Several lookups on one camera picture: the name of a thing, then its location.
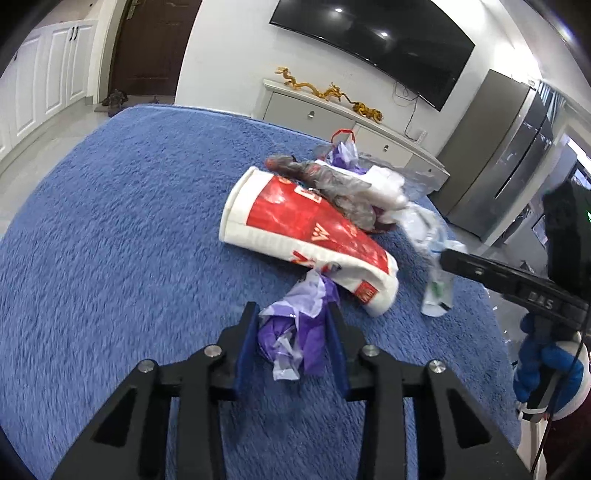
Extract crushed clear plastic bottle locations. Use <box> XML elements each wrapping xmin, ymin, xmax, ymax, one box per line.
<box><xmin>399</xmin><ymin>203</ymin><xmax>467</xmax><ymax>318</ymax></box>

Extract dark translucent plastic bag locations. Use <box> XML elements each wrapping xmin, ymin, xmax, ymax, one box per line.
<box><xmin>264</xmin><ymin>154</ymin><xmax>398</xmax><ymax>234</ymax></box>

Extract grey refrigerator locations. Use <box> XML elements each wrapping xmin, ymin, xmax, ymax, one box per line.
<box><xmin>431</xmin><ymin>69</ymin><xmax>555</xmax><ymax>241</ymax></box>

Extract long golden dragon figurine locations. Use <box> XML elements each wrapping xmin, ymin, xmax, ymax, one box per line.
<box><xmin>276</xmin><ymin>67</ymin><xmax>324</xmax><ymax>97</ymax></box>

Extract purple plastic bag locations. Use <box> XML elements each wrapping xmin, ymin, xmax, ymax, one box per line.
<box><xmin>257</xmin><ymin>270</ymin><xmax>341</xmax><ymax>381</ymax></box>

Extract brown shoes pair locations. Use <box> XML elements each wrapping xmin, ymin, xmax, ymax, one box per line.
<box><xmin>95</xmin><ymin>89</ymin><xmax>130</xmax><ymax>116</ymax></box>

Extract black wall television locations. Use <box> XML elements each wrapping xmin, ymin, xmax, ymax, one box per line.
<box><xmin>269</xmin><ymin>0</ymin><xmax>476</xmax><ymax>112</ymax></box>

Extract white plastic bag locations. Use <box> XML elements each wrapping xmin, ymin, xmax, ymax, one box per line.
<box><xmin>365</xmin><ymin>164</ymin><xmax>411</xmax><ymax>210</ymax></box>

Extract grey and white TV cabinet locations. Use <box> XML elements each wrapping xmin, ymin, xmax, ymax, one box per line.
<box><xmin>252</xmin><ymin>78</ymin><xmax>451</xmax><ymax>195</ymax></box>

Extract dark brown entrance door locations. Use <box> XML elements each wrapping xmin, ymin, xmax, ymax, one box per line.
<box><xmin>108</xmin><ymin>0</ymin><xmax>204</xmax><ymax>104</ymax></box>

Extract purple bag with red handle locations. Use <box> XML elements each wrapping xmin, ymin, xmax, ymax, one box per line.
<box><xmin>323</xmin><ymin>129</ymin><xmax>370</xmax><ymax>176</ymax></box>

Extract white cupboard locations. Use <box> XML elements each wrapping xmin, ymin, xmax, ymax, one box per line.
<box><xmin>0</xmin><ymin>21</ymin><xmax>100</xmax><ymax>162</ymax></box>

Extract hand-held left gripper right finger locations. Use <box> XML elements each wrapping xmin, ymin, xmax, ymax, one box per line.
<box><xmin>327</xmin><ymin>304</ymin><xmax>532</xmax><ymax>480</ymax></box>

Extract golden tiger figurine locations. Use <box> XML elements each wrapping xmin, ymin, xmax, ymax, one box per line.
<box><xmin>353</xmin><ymin>102</ymin><xmax>384</xmax><ymax>124</ymax></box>

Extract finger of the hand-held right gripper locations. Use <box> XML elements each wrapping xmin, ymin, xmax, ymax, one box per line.
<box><xmin>438</xmin><ymin>248</ymin><xmax>488</xmax><ymax>284</ymax></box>

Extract grey curtain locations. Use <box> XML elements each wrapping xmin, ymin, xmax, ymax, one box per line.
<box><xmin>538</xmin><ymin>78</ymin><xmax>568</xmax><ymax>130</ymax></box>

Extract black television cables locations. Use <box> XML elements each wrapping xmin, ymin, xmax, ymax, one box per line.
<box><xmin>392</xmin><ymin>83</ymin><xmax>419</xmax><ymax>139</ymax></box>

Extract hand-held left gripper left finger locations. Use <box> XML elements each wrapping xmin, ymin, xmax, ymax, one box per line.
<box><xmin>51</xmin><ymin>302</ymin><xmax>259</xmax><ymax>480</ymax></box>

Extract red and white paper cup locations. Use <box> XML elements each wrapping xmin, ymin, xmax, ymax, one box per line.
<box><xmin>219</xmin><ymin>166</ymin><xmax>400</xmax><ymax>318</ymax></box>

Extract blue shaggy carpet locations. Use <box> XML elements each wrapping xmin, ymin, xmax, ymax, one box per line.
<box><xmin>0</xmin><ymin>105</ymin><xmax>522</xmax><ymax>480</ymax></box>

